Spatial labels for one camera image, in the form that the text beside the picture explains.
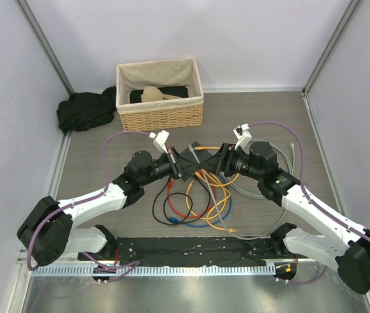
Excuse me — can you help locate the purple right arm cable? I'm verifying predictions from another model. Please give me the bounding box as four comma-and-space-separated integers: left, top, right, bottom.
243, 121, 370, 287

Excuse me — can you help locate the black ethernet cable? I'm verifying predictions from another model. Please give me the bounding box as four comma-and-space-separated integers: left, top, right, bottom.
151, 179, 211, 226

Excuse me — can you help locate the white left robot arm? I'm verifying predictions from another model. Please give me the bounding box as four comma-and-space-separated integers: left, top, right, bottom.
17, 148, 199, 271

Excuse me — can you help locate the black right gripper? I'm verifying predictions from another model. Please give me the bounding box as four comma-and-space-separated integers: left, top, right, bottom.
199, 142, 264, 181

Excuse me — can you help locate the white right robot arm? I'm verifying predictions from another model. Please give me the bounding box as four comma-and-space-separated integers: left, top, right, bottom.
198, 142, 370, 295

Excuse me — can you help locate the red ethernet cable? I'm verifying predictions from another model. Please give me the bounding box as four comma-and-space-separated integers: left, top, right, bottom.
166, 181, 218, 218

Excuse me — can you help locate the black cloth pile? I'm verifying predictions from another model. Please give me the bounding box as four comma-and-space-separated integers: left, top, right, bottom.
56, 86, 117, 134

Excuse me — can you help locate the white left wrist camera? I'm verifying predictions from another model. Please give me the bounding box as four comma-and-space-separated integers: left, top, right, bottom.
149, 130, 169, 154

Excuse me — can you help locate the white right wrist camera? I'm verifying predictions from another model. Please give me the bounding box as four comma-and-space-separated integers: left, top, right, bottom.
233, 123, 252, 149

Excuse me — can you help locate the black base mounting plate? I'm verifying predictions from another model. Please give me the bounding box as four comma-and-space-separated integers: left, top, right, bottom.
77, 236, 298, 267

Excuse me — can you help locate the wicker basket with liner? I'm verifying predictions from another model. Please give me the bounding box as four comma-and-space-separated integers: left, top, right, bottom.
115, 57, 204, 131

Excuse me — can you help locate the beige object in basket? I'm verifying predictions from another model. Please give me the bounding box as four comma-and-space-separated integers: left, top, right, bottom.
141, 86, 180, 102

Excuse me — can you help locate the black network switch box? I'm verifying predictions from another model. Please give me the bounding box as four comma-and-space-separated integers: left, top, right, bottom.
178, 141, 219, 181

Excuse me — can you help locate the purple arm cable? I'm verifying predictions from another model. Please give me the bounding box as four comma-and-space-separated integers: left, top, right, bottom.
27, 131, 156, 283
243, 121, 370, 287

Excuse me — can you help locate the aluminium front rail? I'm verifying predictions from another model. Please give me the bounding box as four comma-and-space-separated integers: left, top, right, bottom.
32, 243, 308, 279

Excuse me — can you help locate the long grey ethernet cable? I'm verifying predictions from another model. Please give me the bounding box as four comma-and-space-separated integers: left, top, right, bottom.
187, 142, 298, 241

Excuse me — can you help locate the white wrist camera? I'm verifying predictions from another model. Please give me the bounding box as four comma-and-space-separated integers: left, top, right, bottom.
233, 123, 252, 149
149, 130, 169, 154

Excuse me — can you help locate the yellow ethernet cable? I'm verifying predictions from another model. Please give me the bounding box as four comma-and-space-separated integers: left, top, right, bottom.
186, 174, 231, 219
201, 172, 238, 233
195, 145, 240, 187

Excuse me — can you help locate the black cloth in basket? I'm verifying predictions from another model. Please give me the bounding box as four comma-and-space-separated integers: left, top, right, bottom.
130, 86, 189, 104

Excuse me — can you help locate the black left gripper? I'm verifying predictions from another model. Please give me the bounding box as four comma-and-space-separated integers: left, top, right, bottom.
140, 147, 201, 186

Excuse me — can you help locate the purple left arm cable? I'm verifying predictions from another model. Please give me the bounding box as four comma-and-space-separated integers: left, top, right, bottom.
27, 131, 156, 283

